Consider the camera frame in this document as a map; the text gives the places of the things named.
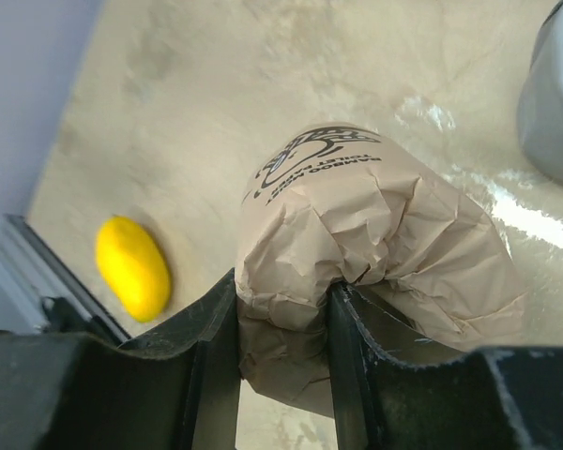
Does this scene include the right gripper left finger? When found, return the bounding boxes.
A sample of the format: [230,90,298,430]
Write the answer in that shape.
[0,274,240,449]

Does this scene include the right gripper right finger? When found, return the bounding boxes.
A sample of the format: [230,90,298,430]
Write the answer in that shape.
[327,283,563,449]

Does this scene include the brown paper roll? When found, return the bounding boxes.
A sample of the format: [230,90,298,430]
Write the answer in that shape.
[235,123,526,416]

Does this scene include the yellow mango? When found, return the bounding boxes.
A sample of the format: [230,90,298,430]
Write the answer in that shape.
[95,216,172,323]

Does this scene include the near grey paper roll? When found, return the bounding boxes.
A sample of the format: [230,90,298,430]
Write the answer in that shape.
[516,1,563,183]

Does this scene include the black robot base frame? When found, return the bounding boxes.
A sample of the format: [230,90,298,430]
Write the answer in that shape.
[0,215,129,346]

